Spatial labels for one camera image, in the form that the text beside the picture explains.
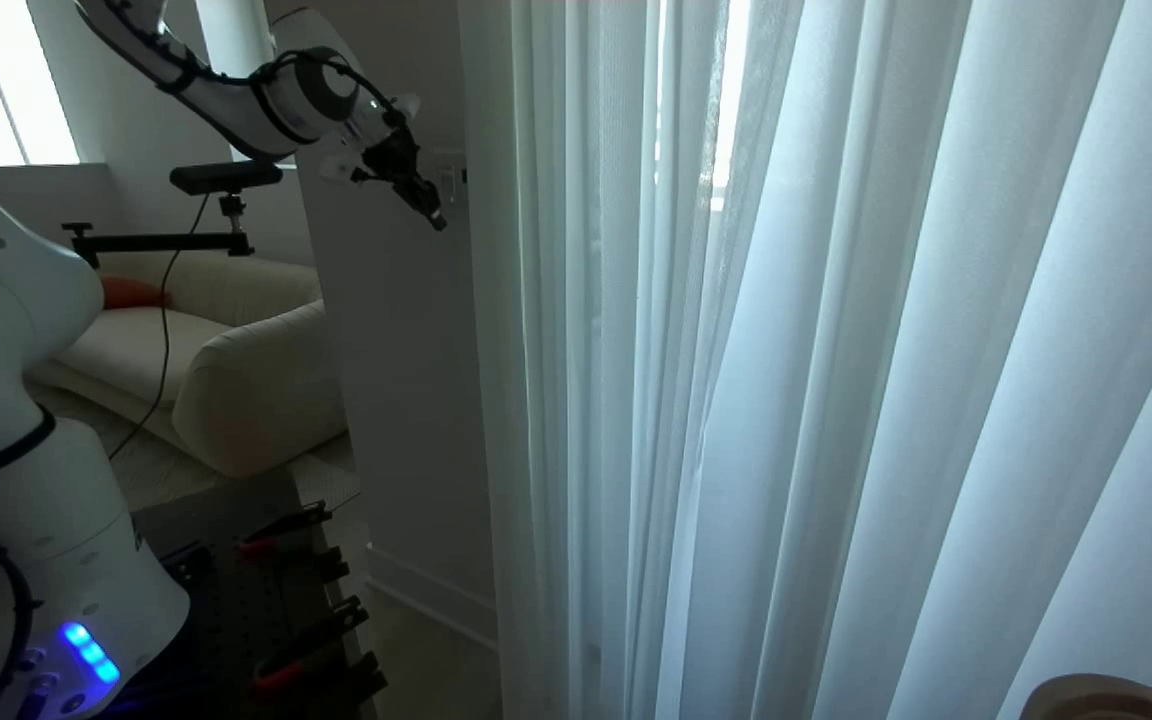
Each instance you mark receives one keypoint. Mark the black stereo camera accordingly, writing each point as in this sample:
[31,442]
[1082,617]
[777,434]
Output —
[227,176]

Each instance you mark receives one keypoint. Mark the red cushion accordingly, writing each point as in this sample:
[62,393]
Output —
[134,289]

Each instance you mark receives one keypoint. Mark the white wall switch plate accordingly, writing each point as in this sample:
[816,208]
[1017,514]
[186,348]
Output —
[456,185]

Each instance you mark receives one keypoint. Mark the black camera boom stand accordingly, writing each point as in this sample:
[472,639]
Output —
[156,245]

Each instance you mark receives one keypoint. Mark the cream upholstered sofa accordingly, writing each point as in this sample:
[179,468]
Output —
[248,381]

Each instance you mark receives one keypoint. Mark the brown wooden furniture edge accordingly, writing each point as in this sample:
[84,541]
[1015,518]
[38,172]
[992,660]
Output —
[1111,697]

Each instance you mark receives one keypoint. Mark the bright window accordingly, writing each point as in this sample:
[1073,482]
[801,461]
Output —
[9,83]

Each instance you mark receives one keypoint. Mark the white vertical blind curtain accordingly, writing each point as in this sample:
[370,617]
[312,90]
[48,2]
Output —
[869,372]

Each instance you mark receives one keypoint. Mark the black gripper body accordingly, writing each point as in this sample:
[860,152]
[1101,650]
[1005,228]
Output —
[387,152]

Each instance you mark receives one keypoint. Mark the black robot cart top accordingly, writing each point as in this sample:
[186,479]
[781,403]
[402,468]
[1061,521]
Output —
[236,600]

